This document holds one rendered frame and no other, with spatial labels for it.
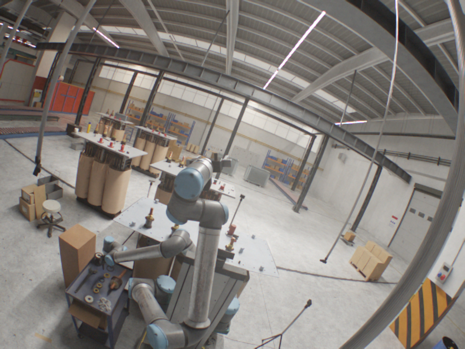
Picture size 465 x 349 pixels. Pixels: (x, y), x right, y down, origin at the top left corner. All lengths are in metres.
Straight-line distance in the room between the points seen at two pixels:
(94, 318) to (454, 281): 5.59
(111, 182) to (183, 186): 3.43
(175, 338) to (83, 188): 4.05
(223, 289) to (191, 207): 0.61
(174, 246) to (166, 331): 0.60
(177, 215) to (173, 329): 0.49
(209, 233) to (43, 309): 2.52
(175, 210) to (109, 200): 3.52
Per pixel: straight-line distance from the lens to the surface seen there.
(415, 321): 5.42
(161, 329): 0.87
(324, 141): 11.35
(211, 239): 0.73
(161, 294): 1.42
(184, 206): 0.65
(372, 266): 7.21
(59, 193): 4.94
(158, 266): 2.16
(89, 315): 1.86
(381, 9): 3.78
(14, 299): 3.05
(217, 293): 1.16
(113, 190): 4.04
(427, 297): 5.29
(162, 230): 1.95
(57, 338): 2.67
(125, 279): 2.03
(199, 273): 0.77
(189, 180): 0.59
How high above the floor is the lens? 2.39
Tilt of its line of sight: 9 degrees down
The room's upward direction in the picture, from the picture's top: 21 degrees clockwise
